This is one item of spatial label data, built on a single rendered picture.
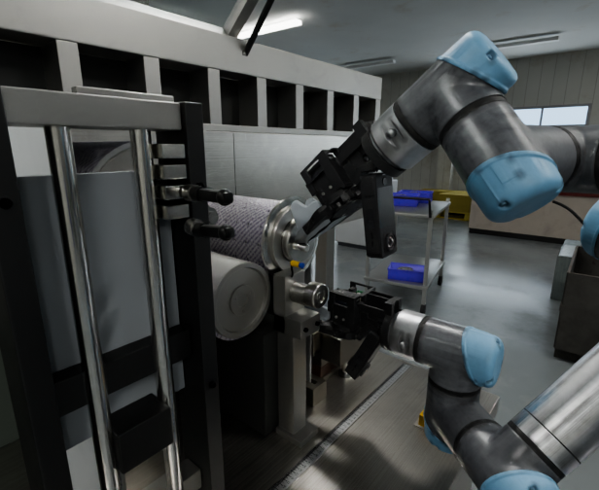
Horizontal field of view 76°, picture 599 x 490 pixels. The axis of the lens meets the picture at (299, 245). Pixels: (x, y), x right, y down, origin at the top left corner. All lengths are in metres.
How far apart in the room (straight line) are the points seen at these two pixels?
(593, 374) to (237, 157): 0.80
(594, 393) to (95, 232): 0.55
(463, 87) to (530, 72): 8.88
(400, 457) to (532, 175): 0.51
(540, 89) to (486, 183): 8.85
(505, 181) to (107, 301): 0.37
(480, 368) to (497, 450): 0.10
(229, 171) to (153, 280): 0.65
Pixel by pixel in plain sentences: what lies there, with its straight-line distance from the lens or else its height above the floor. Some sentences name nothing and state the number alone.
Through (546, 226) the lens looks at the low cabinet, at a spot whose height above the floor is 0.25.
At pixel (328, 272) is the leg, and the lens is 1.64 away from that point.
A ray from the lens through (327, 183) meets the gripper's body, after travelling 0.54.
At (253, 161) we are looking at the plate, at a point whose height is 1.37.
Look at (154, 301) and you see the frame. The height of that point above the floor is 1.27.
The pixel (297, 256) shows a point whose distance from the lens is 0.64.
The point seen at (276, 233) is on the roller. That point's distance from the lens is 0.61.
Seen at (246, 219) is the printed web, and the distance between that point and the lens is 0.66.
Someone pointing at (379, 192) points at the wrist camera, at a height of 1.35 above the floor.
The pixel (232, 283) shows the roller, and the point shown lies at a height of 1.21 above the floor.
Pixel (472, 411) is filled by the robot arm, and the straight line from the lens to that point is 0.63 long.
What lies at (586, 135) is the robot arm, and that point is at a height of 1.42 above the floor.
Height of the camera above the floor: 1.40
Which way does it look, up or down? 14 degrees down
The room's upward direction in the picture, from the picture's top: straight up
